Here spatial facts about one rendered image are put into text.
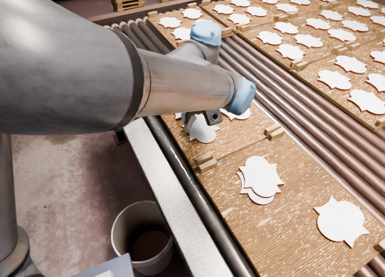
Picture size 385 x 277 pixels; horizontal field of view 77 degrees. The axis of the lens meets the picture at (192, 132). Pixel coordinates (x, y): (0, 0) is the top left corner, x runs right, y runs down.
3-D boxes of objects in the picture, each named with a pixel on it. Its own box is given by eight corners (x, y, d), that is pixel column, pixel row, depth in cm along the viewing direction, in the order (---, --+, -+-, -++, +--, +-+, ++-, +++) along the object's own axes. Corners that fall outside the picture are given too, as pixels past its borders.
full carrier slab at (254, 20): (235, 34, 134) (236, 26, 131) (199, 7, 158) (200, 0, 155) (283, 21, 145) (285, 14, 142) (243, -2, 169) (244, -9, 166)
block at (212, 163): (200, 174, 72) (200, 170, 70) (197, 170, 73) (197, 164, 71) (217, 167, 74) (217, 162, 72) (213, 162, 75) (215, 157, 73)
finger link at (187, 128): (180, 123, 85) (191, 102, 79) (187, 135, 82) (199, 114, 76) (173, 123, 83) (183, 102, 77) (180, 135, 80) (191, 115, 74)
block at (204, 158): (196, 167, 73) (196, 162, 71) (193, 163, 75) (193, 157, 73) (213, 160, 75) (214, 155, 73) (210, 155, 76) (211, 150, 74)
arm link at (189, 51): (189, 78, 47) (220, 53, 52) (148, 57, 51) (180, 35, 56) (189, 106, 53) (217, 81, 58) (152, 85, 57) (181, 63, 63)
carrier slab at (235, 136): (193, 171, 74) (193, 168, 73) (147, 96, 98) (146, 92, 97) (281, 132, 85) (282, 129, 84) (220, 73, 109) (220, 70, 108)
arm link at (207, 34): (181, 28, 55) (203, 14, 59) (180, 67, 64) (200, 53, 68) (208, 41, 52) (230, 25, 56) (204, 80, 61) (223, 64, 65)
